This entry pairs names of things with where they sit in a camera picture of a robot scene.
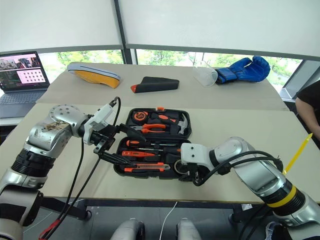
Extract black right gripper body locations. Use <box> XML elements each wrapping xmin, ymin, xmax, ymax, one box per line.
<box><xmin>185</xmin><ymin>162</ymin><xmax>210</xmax><ymax>186</ymax></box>

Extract clear plastic cup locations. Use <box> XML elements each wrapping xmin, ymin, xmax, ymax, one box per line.
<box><xmin>193</xmin><ymin>59</ymin><xmax>219</xmax><ymax>88</ymax></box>

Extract white roller blind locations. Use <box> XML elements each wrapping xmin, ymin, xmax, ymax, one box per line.
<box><xmin>0</xmin><ymin>0</ymin><xmax>126</xmax><ymax>55</ymax></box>
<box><xmin>118</xmin><ymin>0</ymin><xmax>320</xmax><ymax>61</ymax></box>

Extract white sneaker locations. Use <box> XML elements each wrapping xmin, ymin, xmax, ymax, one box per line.
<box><xmin>264</xmin><ymin>220</ymin><xmax>285</xmax><ymax>240</ymax></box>

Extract grey window side frame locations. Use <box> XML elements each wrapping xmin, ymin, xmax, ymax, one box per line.
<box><xmin>279</xmin><ymin>59</ymin><xmax>320</xmax><ymax>102</ymax></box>

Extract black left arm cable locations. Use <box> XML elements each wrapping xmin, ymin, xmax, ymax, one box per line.
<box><xmin>38</xmin><ymin>95</ymin><xmax>122</xmax><ymax>240</ymax></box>

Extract black folded pouch orange corner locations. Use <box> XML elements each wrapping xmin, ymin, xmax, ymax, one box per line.
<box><xmin>130</xmin><ymin>76</ymin><xmax>180</xmax><ymax>95</ymax></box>

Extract orange black tape measure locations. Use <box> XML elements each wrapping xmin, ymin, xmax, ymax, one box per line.
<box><xmin>132</xmin><ymin>110</ymin><xmax>149</xmax><ymax>124</ymax></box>

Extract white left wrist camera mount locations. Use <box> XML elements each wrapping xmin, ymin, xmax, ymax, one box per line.
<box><xmin>82</xmin><ymin>102</ymin><xmax>117</xmax><ymax>146</ymax></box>

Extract person in black shirt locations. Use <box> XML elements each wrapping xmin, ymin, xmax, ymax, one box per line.
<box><xmin>295</xmin><ymin>79</ymin><xmax>320</xmax><ymax>141</ymax></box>

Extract orange handled pliers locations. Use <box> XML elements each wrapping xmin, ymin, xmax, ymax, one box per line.
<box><xmin>129</xmin><ymin>123</ymin><xmax>167</xmax><ymax>134</ymax></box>

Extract grey laptop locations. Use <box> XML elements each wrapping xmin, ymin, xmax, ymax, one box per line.
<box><xmin>0</xmin><ymin>50</ymin><xmax>51</xmax><ymax>120</ymax></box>

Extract orange black utility knife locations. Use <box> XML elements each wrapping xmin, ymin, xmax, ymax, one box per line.
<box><xmin>123</xmin><ymin>162</ymin><xmax>171</xmax><ymax>174</ymax></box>

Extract black tool case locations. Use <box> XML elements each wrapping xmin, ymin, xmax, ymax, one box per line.
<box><xmin>112</xmin><ymin>106</ymin><xmax>194</xmax><ymax>180</ymax></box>

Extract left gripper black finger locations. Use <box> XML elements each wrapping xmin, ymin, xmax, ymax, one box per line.
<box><xmin>117</xmin><ymin>123</ymin><xmax>146</xmax><ymax>142</ymax></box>
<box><xmin>98</xmin><ymin>151</ymin><xmax>135</xmax><ymax>167</ymax></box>

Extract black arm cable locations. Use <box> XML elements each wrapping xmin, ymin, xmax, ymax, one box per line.
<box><xmin>38</xmin><ymin>95</ymin><xmax>122</xmax><ymax>240</ymax></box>
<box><xmin>191</xmin><ymin>149</ymin><xmax>285</xmax><ymax>240</ymax></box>

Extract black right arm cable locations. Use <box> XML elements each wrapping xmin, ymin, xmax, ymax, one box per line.
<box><xmin>191</xmin><ymin>149</ymin><xmax>285</xmax><ymax>240</ymax></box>

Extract blue boxing glove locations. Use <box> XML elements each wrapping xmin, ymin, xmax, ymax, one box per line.
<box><xmin>215</xmin><ymin>55</ymin><xmax>272</xmax><ymax>85</ymax></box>

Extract yellow zip tie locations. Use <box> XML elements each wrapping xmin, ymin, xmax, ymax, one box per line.
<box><xmin>282</xmin><ymin>132</ymin><xmax>314</xmax><ymax>175</ymax></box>

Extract black table leg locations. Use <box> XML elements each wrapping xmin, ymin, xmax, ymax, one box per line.
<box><xmin>41</xmin><ymin>196</ymin><xmax>92</xmax><ymax>221</ymax></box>
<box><xmin>229</xmin><ymin>203</ymin><xmax>274</xmax><ymax>224</ymax></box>

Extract orange voltage tester pen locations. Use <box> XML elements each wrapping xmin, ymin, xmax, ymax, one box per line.
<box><xmin>121</xmin><ymin>150</ymin><xmax>157</xmax><ymax>157</ymax></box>

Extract white floor cable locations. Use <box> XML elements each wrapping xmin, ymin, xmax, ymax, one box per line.
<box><xmin>159</xmin><ymin>200</ymin><xmax>179</xmax><ymax>240</ymax></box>

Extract grey window pillar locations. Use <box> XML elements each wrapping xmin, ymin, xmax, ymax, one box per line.
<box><xmin>113</xmin><ymin>0</ymin><xmax>137</xmax><ymax>66</ymax></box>

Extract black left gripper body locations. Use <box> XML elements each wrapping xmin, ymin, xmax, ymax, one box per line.
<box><xmin>89</xmin><ymin>124</ymin><xmax>121</xmax><ymax>154</ymax></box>

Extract claw hammer orange black handle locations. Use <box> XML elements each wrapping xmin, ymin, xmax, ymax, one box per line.
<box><xmin>151</xmin><ymin>113</ymin><xmax>190</xmax><ymax>136</ymax></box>

